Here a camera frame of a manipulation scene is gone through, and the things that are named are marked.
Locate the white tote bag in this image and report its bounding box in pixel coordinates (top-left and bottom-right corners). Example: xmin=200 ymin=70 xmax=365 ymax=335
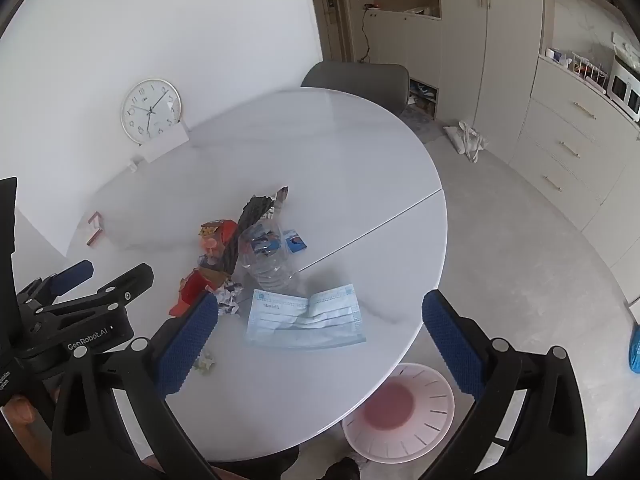
xmin=444 ymin=121 xmax=490 ymax=163

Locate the beige door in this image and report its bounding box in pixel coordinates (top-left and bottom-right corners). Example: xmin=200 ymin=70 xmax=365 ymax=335
xmin=305 ymin=0 xmax=353 ymax=63

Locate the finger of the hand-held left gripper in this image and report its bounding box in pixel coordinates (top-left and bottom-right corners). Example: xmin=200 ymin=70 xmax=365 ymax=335
xmin=47 ymin=262 xmax=155 ymax=322
xmin=17 ymin=259 xmax=96 ymax=306

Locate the pink trash bin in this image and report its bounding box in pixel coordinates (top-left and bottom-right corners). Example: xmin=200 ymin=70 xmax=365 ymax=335
xmin=341 ymin=362 xmax=456 ymax=463

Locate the blue face mask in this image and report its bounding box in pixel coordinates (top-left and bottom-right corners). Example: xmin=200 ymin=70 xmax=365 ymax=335
xmin=245 ymin=284 xmax=367 ymax=350

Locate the white wire dish rack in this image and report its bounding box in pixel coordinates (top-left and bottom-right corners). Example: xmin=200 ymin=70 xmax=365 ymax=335
xmin=570 ymin=52 xmax=612 ymax=92

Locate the blue bag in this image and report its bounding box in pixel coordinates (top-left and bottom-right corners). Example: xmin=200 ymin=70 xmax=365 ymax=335
xmin=627 ymin=320 xmax=640 ymax=375

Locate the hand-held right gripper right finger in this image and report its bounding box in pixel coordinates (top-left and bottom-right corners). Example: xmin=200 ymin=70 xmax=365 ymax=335
xmin=422 ymin=289 xmax=597 ymax=480

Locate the crumpled red paper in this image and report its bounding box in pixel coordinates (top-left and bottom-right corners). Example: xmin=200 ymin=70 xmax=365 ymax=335
xmin=169 ymin=220 xmax=239 ymax=317

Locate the tall beige cabinet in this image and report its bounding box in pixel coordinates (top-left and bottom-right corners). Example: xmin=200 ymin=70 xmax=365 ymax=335
xmin=345 ymin=0 xmax=546 ymax=166

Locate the white oven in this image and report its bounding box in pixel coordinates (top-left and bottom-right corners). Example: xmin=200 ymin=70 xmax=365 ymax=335
xmin=606 ymin=55 xmax=640 ymax=123

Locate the beige drawer cabinet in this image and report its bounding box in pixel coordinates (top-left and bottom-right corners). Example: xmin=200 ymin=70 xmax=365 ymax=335
xmin=510 ymin=55 xmax=640 ymax=271

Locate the grey chair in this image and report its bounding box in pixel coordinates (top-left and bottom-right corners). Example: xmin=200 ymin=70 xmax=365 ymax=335
xmin=300 ymin=61 xmax=411 ymax=117

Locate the clear plastic bottle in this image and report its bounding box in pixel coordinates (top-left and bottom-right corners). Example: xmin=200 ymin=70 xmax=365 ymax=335
xmin=238 ymin=217 xmax=301 ymax=291

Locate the patterned floor mat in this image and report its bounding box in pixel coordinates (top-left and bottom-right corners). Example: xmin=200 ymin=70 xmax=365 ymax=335
xmin=400 ymin=102 xmax=441 ymax=143

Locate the black textured strip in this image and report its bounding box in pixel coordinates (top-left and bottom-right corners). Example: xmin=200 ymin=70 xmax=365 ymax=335
xmin=219 ymin=195 xmax=277 ymax=276

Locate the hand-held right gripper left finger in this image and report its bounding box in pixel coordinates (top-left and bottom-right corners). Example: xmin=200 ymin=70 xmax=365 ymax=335
xmin=50 ymin=290 xmax=236 ymax=480

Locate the round white wall clock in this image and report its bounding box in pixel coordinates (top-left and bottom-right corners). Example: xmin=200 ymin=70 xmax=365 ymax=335
xmin=120 ymin=78 xmax=184 ymax=144

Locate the black cable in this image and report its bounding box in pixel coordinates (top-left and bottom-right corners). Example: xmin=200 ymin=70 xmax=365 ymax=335
xmin=356 ymin=4 xmax=375 ymax=63

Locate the person's left hand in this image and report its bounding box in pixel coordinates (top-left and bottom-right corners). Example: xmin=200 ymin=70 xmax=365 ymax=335
xmin=2 ymin=394 xmax=38 ymax=431

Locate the white paper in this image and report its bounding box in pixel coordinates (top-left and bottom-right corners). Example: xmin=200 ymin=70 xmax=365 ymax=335
xmin=207 ymin=280 xmax=246 ymax=317

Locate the white paper card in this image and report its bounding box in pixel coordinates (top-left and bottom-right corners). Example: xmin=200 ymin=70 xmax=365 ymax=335
xmin=137 ymin=121 xmax=191 ymax=164

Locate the red and white box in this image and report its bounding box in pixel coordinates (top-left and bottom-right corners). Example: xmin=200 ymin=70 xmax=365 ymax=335
xmin=86 ymin=212 xmax=106 ymax=247

